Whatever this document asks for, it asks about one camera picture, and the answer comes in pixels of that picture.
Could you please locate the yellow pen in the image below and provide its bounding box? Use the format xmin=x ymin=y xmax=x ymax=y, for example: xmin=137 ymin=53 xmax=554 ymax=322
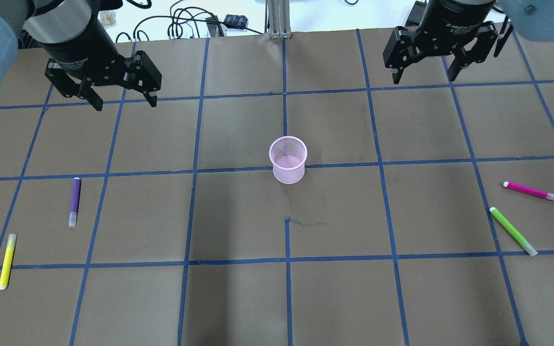
xmin=0 ymin=234 xmax=17 ymax=290

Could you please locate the pink mesh cup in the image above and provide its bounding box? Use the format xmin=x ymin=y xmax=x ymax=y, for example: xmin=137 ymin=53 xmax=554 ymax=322
xmin=268 ymin=136 xmax=308 ymax=185

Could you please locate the aluminium frame post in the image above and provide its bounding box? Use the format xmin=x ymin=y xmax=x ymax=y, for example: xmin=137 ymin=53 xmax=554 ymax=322
xmin=264 ymin=0 xmax=292 ymax=39

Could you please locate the purple pen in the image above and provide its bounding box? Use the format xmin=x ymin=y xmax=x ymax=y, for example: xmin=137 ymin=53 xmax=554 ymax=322
xmin=68 ymin=177 xmax=82 ymax=227

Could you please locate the black cable bundle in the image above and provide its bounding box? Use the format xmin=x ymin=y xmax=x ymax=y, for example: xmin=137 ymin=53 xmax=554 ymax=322
xmin=116 ymin=0 xmax=268 ymax=43

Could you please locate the green pen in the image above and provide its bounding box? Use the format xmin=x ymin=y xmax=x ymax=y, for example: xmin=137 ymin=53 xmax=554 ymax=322
xmin=490 ymin=207 xmax=538 ymax=257

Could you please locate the pink pen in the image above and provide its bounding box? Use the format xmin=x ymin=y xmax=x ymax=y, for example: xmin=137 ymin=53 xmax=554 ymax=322
xmin=502 ymin=181 xmax=554 ymax=202

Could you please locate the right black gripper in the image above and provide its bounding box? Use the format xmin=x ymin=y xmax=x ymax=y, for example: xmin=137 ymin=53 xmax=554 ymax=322
xmin=383 ymin=0 xmax=498 ymax=85

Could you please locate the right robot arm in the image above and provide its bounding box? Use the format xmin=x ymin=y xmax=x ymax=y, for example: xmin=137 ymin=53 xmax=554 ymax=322
xmin=382 ymin=0 xmax=554 ymax=85

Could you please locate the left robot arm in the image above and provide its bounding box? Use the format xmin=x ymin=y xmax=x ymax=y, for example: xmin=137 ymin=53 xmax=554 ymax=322
xmin=0 ymin=0 xmax=162 ymax=111

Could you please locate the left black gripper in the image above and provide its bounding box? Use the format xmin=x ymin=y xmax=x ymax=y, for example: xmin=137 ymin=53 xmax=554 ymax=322
xmin=37 ymin=19 xmax=163 ymax=111

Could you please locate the snack bag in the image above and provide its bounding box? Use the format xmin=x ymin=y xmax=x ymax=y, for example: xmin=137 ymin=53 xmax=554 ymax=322
xmin=99 ymin=10 xmax=116 ymax=28

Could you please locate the blue black small device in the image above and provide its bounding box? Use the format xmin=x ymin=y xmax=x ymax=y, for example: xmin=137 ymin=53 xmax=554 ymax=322
xmin=223 ymin=14 xmax=249 ymax=29

